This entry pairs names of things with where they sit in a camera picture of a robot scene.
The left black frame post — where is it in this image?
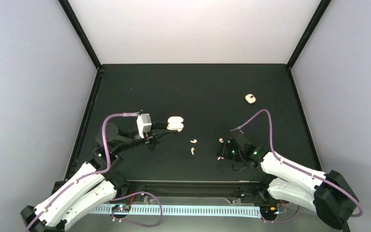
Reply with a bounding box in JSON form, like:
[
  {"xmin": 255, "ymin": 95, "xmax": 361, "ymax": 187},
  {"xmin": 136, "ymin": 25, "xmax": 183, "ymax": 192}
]
[{"xmin": 58, "ymin": 0, "xmax": 102, "ymax": 70}]

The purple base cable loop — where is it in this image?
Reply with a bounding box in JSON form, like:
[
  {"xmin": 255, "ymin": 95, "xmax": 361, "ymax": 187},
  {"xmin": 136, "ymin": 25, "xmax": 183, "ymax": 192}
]
[{"xmin": 110, "ymin": 191, "xmax": 163, "ymax": 228}]

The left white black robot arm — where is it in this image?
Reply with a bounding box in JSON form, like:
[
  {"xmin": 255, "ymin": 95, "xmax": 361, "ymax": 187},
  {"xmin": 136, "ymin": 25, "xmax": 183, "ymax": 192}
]
[{"xmin": 20, "ymin": 117, "xmax": 184, "ymax": 232}]

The white slotted cable duct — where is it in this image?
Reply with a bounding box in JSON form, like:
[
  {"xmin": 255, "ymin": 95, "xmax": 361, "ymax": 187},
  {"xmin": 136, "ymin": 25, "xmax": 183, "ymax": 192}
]
[{"xmin": 90, "ymin": 204, "xmax": 261, "ymax": 218}]

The right base circuit board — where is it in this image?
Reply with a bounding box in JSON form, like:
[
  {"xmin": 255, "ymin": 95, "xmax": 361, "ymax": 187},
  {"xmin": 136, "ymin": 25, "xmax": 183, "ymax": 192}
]
[{"xmin": 260, "ymin": 207, "xmax": 286, "ymax": 215}]

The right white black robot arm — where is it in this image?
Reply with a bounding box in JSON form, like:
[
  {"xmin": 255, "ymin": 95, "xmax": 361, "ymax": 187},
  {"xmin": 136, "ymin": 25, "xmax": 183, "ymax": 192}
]
[{"xmin": 218, "ymin": 135, "xmax": 359, "ymax": 230}]

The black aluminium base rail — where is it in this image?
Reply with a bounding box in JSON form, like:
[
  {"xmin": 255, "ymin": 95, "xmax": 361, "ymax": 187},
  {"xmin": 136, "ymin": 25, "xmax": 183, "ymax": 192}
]
[{"xmin": 116, "ymin": 180, "xmax": 289, "ymax": 206}]

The black frame post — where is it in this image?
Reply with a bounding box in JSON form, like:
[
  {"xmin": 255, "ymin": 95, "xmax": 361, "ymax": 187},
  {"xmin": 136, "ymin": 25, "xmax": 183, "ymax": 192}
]
[
  {"xmin": 58, "ymin": 0, "xmax": 102, "ymax": 70},
  {"xmin": 286, "ymin": 0, "xmax": 331, "ymax": 70}
]

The right black frame post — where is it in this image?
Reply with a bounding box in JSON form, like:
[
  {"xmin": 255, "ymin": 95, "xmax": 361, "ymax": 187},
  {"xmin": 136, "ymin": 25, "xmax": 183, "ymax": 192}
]
[{"xmin": 286, "ymin": 0, "xmax": 331, "ymax": 70}]

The small green circuit board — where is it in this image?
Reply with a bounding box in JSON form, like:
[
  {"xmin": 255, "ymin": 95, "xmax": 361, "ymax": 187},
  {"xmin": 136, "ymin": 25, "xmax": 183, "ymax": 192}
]
[{"xmin": 112, "ymin": 204, "xmax": 131, "ymax": 214}]

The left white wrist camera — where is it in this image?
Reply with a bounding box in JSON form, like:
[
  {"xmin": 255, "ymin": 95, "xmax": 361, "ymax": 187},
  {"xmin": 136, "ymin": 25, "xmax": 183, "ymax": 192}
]
[{"xmin": 136, "ymin": 114, "xmax": 152, "ymax": 139}]

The pink earbuds charging case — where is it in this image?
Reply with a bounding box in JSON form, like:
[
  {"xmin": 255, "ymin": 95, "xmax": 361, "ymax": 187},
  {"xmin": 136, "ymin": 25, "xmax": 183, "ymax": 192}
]
[{"xmin": 167, "ymin": 116, "xmax": 184, "ymax": 132}]

